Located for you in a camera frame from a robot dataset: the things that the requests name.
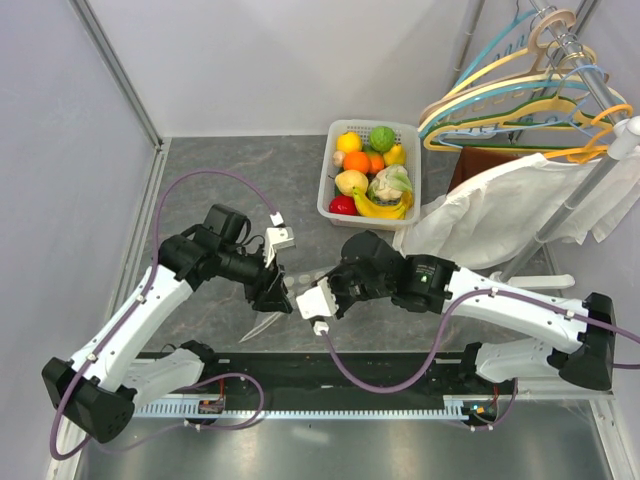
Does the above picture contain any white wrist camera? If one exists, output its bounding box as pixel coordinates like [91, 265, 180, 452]
[264, 227, 295, 267]
[296, 281, 338, 320]

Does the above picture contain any white cauliflower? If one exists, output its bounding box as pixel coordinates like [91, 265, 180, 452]
[367, 165, 413, 203]

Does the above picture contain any chrome clothes rack pole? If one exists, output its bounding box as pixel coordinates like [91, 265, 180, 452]
[499, 0, 640, 284]

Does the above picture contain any slotted cable duct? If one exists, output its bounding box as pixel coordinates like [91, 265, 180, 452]
[135, 389, 496, 420]

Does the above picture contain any white cloth garment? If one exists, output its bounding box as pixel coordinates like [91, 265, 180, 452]
[393, 151, 639, 270]

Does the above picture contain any yellow lemon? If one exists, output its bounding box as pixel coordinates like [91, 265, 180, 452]
[336, 131, 363, 154]

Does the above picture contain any beige clothes hanger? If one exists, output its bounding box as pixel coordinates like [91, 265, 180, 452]
[418, 6, 577, 135]

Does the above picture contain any green bumpy fruit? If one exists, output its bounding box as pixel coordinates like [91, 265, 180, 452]
[369, 126, 396, 153]

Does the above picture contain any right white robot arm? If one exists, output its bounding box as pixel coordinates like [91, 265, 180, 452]
[327, 231, 615, 394]

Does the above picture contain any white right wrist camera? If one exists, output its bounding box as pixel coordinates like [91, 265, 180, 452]
[296, 281, 338, 320]

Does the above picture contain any brown folded cloth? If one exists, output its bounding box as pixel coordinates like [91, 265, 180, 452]
[448, 146, 519, 193]

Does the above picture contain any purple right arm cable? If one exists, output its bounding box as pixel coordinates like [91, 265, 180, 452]
[314, 287, 640, 434]

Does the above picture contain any small yellow pepper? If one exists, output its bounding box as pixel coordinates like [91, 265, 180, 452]
[383, 144, 407, 167]

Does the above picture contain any garlic bulb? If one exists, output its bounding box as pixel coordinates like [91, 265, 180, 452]
[332, 151, 346, 168]

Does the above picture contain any red apple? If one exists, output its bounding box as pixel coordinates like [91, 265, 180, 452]
[329, 195, 359, 216]

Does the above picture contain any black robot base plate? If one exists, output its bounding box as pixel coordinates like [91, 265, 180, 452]
[130, 350, 518, 414]

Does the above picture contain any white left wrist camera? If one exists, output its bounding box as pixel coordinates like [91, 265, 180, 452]
[264, 227, 295, 267]

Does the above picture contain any green clothes hanger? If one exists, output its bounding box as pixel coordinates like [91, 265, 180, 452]
[424, 96, 611, 154]

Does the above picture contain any aluminium frame post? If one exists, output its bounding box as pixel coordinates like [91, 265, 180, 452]
[69, 0, 164, 150]

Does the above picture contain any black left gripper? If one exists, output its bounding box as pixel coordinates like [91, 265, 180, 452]
[217, 245, 293, 315]

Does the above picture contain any orange fruit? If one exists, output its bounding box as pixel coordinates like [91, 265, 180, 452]
[342, 151, 371, 175]

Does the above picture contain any yellow banana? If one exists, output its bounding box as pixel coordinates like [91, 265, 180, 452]
[352, 187, 413, 220]

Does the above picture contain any orange clothes hanger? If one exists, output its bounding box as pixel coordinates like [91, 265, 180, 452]
[543, 103, 633, 164]

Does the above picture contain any small tangerine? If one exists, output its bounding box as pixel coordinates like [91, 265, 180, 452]
[368, 152, 386, 175]

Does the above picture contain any white rack base foot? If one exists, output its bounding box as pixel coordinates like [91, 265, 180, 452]
[489, 271, 575, 291]

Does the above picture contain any yellow pear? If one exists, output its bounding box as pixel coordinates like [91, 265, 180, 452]
[334, 170, 369, 197]

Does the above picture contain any clear polka dot zip bag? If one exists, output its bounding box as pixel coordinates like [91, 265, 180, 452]
[239, 267, 330, 343]

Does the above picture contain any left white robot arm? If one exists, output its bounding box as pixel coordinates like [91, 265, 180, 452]
[42, 204, 294, 443]

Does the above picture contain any white perforated plastic basket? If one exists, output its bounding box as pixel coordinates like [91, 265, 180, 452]
[317, 119, 421, 231]

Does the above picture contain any yellow clothes hanger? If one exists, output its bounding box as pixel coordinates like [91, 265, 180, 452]
[422, 44, 627, 152]

